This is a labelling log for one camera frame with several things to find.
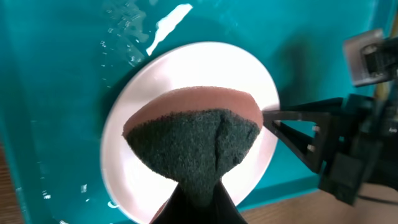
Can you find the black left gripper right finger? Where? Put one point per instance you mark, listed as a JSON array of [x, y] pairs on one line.
[[222, 209]]

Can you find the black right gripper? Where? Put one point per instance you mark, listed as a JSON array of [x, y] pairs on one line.
[[366, 152]]

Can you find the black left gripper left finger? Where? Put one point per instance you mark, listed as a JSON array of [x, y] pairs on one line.
[[178, 209]]

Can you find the white plate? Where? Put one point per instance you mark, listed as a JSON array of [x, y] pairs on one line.
[[134, 188]]

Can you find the black and orange sponge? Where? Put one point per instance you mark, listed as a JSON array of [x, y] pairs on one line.
[[194, 136]]

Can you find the teal plastic tray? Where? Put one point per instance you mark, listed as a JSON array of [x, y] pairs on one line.
[[63, 64]]

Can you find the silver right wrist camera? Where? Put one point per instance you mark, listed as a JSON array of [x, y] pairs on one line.
[[360, 53]]

